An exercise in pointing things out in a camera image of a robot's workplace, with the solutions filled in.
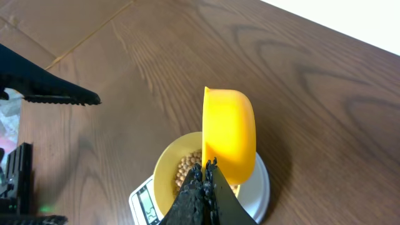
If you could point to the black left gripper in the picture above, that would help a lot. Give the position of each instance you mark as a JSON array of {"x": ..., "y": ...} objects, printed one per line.
[{"x": 16, "y": 190}]

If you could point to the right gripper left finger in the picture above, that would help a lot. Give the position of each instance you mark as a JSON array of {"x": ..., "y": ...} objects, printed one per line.
[{"x": 189, "y": 206}]

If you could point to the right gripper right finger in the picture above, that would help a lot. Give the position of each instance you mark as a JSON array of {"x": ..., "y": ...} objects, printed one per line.
[{"x": 221, "y": 205}]

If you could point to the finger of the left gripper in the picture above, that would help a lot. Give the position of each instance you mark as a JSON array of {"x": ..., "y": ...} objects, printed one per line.
[{"x": 36, "y": 85}]

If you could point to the yellow plastic bowl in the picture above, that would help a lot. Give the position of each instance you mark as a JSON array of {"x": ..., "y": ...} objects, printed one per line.
[{"x": 166, "y": 165}]

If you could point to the yellow measuring scoop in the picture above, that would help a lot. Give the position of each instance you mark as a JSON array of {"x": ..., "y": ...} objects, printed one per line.
[{"x": 229, "y": 133}]

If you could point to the white digital kitchen scale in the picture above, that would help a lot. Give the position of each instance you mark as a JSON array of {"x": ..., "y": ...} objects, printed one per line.
[{"x": 253, "y": 196}]

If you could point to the soybeans in yellow bowl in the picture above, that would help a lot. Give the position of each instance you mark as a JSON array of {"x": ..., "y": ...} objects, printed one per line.
[{"x": 184, "y": 166}]

